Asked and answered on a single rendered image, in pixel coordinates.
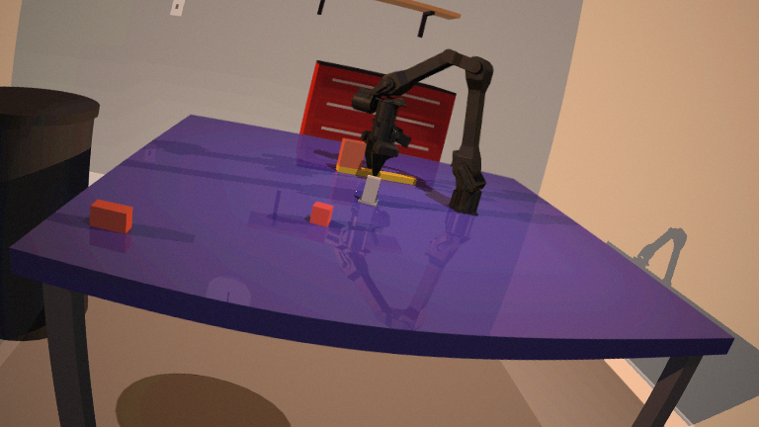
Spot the red cube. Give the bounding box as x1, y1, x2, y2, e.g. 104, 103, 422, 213
310, 202, 333, 227

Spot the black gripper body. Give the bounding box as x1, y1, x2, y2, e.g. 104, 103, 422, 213
361, 116, 399, 157

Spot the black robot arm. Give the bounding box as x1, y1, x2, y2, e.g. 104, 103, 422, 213
352, 48, 494, 215

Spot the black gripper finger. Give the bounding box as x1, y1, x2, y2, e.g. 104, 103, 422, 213
371, 150, 393, 176
365, 144, 373, 169

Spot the red-orange rectangular block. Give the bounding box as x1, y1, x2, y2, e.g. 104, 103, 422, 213
90, 200, 133, 234

